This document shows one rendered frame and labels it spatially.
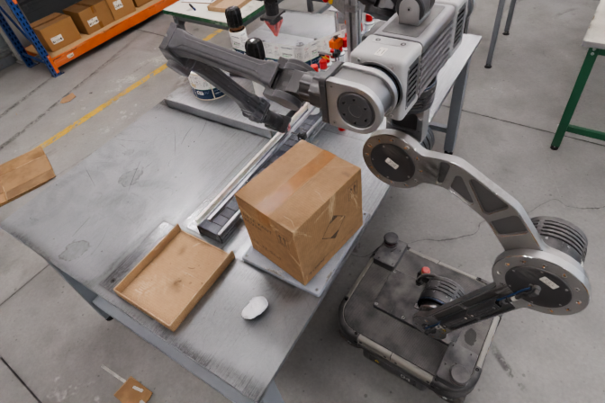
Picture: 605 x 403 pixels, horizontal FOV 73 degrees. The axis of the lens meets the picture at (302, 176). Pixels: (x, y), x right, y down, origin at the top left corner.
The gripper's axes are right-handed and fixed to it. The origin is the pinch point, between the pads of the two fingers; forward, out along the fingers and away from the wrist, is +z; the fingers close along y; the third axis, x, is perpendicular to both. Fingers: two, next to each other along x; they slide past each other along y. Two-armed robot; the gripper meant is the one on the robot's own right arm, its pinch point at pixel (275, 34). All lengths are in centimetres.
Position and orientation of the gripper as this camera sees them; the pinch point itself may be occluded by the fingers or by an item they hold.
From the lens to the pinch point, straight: 185.6
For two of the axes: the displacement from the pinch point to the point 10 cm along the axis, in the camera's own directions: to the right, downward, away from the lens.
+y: -5.0, 6.5, -5.7
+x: 8.6, 3.0, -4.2
